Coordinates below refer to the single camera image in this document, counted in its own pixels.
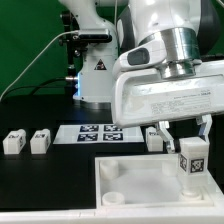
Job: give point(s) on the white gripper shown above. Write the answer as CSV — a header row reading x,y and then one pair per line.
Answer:
x,y
142,98

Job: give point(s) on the white square tabletop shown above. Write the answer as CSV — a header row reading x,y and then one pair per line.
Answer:
x,y
141,182

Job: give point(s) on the white obstacle fence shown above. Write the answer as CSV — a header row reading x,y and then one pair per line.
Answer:
x,y
107,215

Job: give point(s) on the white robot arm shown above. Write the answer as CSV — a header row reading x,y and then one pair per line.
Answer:
x,y
187,29

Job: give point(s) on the white sheet with tags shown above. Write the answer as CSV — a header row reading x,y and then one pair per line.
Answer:
x,y
97,133

